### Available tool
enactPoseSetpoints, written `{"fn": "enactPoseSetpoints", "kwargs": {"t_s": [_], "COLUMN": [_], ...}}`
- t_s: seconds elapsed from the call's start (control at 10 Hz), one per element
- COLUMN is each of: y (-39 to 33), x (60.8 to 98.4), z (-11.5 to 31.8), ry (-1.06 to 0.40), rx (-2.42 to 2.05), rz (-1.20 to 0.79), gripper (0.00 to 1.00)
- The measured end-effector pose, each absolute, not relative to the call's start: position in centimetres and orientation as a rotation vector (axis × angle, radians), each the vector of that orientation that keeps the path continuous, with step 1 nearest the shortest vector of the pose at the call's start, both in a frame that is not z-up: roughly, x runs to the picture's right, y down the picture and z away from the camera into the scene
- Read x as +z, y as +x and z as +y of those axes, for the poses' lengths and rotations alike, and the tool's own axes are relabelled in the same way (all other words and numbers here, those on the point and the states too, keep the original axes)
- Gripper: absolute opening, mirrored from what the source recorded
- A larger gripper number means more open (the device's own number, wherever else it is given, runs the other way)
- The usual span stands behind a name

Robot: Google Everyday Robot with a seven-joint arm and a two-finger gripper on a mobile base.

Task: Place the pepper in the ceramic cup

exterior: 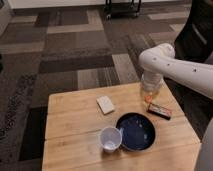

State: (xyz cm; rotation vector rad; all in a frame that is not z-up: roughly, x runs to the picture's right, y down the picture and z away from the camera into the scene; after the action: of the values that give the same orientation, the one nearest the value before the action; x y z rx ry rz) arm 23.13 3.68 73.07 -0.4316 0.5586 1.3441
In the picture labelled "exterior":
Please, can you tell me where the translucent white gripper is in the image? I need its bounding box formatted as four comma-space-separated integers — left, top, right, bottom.
141, 74, 163, 104

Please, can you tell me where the orange red pepper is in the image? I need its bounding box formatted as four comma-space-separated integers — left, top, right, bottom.
145, 96, 152, 103

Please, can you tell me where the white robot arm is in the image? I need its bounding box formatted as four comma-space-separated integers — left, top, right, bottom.
139, 43, 213, 99

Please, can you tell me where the white ceramic cup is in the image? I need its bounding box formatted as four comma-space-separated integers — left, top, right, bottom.
99, 126, 122, 153

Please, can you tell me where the dark red snack bar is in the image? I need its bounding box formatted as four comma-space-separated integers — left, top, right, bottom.
147, 103, 172, 120

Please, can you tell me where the dark blue plate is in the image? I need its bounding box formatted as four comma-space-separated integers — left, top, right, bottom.
116, 112, 156, 151

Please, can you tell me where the beige sponge block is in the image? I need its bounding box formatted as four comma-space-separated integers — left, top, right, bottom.
97, 96, 115, 115

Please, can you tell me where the black office chair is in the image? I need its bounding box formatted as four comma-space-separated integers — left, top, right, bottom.
174, 0, 213, 63

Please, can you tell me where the black rolling cart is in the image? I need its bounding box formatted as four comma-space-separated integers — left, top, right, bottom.
104, 0, 142, 20

